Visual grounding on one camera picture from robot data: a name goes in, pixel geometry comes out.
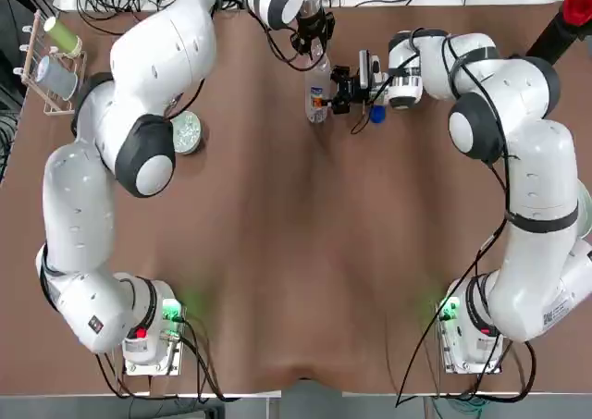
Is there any black vase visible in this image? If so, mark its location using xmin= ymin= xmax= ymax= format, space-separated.
xmin=524 ymin=14 xmax=580 ymax=67

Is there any green paper cup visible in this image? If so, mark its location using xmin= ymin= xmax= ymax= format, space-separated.
xmin=42 ymin=16 xmax=84 ymax=55

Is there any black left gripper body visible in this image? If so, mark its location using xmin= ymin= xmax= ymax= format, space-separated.
xmin=295 ymin=11 xmax=336 ymax=46

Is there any transparent plastic bottle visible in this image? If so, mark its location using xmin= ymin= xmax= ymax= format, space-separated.
xmin=304 ymin=53 xmax=336 ymax=125

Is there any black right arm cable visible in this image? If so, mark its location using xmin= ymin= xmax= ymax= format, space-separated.
xmin=395 ymin=30 xmax=538 ymax=409

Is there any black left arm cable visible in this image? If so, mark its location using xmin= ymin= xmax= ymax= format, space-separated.
xmin=94 ymin=316 xmax=242 ymax=402

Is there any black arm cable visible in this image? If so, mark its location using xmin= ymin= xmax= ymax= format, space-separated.
xmin=94 ymin=316 xmax=242 ymax=402
xmin=395 ymin=30 xmax=538 ymax=409

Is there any pale green plate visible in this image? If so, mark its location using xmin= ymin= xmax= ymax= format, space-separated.
xmin=573 ymin=191 xmax=592 ymax=242

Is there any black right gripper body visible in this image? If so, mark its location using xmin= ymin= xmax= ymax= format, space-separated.
xmin=349 ymin=76 xmax=373 ymax=106

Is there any wooden cup rack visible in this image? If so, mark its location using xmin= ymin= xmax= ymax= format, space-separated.
xmin=13 ymin=11 xmax=89 ymax=116

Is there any light blue cup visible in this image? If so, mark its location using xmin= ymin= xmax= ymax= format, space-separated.
xmin=36 ymin=55 xmax=80 ymax=101

